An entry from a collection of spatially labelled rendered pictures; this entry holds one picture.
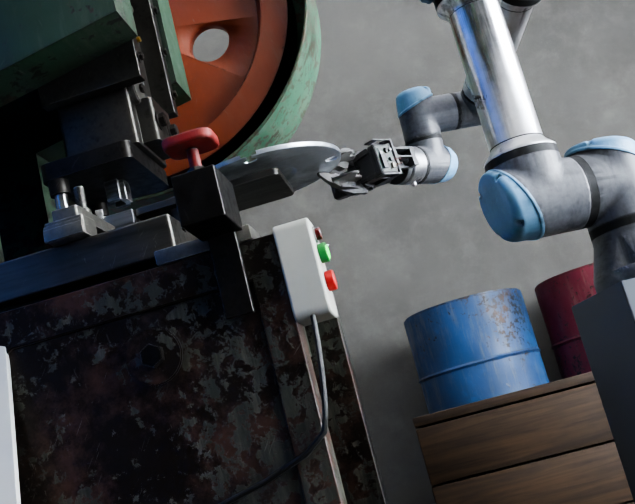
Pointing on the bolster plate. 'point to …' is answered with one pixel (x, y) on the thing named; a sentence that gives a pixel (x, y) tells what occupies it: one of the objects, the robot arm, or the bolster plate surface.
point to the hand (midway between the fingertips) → (319, 173)
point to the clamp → (74, 222)
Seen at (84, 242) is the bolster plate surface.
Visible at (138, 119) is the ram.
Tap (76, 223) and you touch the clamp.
